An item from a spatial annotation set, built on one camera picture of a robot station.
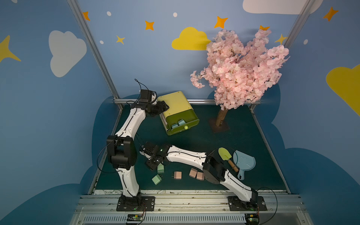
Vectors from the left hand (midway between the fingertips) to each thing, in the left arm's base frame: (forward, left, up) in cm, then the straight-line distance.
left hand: (164, 107), depth 91 cm
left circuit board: (-59, +12, -23) cm, 64 cm away
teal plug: (-8, -11, -5) cm, 15 cm away
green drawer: (-3, -17, -6) cm, 18 cm away
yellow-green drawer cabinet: (+6, -8, -2) cm, 10 cm away
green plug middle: (-34, +1, -19) cm, 39 cm away
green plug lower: (-40, +2, -19) cm, 45 cm away
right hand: (-31, +7, -18) cm, 36 cm away
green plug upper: (-35, 0, -12) cm, 37 cm away
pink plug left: (-38, -10, -20) cm, 44 cm away
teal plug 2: (-11, -7, -5) cm, 14 cm away
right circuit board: (-58, -50, -24) cm, 80 cm away
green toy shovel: (-23, -42, -23) cm, 53 cm away
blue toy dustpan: (-27, -54, -22) cm, 64 cm away
